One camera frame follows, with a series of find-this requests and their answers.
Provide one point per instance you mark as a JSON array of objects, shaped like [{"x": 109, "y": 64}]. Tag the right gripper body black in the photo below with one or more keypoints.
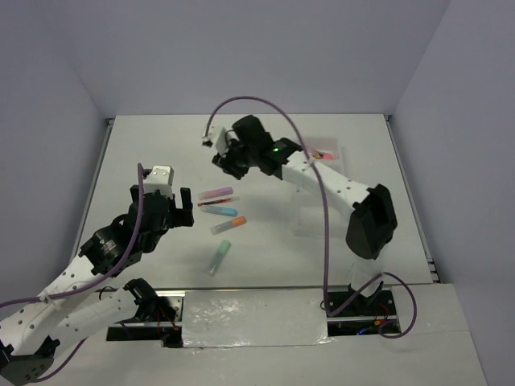
[{"x": 240, "y": 158}]

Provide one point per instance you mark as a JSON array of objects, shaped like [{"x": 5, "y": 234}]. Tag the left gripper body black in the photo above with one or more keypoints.
[{"x": 151, "y": 244}]

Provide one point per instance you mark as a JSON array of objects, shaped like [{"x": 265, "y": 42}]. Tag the red ink pen refill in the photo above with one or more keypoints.
[{"x": 218, "y": 201}]

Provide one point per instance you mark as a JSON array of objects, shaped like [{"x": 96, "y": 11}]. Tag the pink capped glue bottle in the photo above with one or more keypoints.
[{"x": 321, "y": 155}]

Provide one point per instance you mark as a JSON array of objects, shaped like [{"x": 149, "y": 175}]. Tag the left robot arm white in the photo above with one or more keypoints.
[{"x": 53, "y": 321}]

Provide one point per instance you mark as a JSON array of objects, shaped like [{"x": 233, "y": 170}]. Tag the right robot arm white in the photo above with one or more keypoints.
[{"x": 368, "y": 210}]

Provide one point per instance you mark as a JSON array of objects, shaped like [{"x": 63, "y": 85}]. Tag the purple capped lead case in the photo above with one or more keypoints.
[{"x": 205, "y": 195}]

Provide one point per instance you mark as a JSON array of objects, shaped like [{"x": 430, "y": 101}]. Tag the blue capped lead case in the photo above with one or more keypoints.
[{"x": 220, "y": 211}]

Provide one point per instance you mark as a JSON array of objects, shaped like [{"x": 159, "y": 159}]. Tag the green capped lead case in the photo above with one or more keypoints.
[{"x": 218, "y": 257}]

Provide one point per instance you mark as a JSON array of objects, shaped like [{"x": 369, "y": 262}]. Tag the orange capped lead case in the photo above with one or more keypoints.
[{"x": 227, "y": 225}]

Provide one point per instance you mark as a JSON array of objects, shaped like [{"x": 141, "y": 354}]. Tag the clear plastic compartment tray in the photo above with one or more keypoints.
[{"x": 305, "y": 209}]

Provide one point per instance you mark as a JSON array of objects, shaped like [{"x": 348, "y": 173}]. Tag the silver foil covered plate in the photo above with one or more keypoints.
[{"x": 254, "y": 318}]

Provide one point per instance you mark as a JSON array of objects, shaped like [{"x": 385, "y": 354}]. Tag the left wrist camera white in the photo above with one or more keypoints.
[{"x": 159, "y": 178}]

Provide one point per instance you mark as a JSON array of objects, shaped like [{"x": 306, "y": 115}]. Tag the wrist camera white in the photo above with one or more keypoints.
[
  {"x": 159, "y": 178},
  {"x": 216, "y": 137}
]

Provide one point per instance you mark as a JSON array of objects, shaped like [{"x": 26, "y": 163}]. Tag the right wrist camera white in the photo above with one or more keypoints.
[{"x": 216, "y": 137}]

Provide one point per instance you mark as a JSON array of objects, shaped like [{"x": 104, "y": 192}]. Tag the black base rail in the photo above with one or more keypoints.
[{"x": 356, "y": 319}]

